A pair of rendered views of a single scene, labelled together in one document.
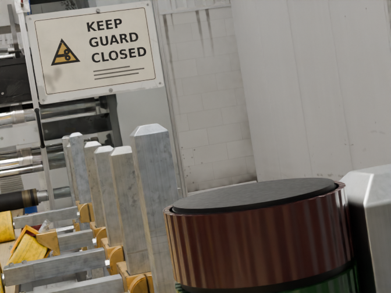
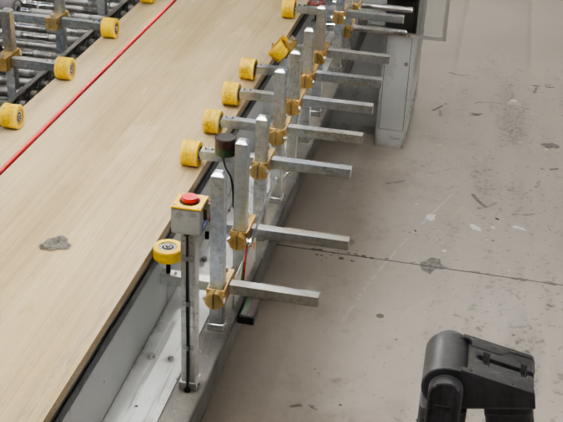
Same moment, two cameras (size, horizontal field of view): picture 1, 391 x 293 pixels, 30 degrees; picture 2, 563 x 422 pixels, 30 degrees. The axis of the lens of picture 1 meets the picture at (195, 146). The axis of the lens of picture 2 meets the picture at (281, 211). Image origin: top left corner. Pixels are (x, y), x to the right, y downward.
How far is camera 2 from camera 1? 2.66 m
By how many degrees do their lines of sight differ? 34
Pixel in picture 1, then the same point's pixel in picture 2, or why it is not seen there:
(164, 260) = (276, 110)
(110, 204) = (306, 54)
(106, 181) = (306, 44)
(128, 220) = (291, 79)
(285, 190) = (227, 138)
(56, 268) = not seen: hidden behind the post
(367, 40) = not seen: outside the picture
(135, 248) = (291, 90)
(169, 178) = (282, 87)
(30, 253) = (280, 51)
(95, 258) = not seen: hidden behind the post
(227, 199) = (221, 137)
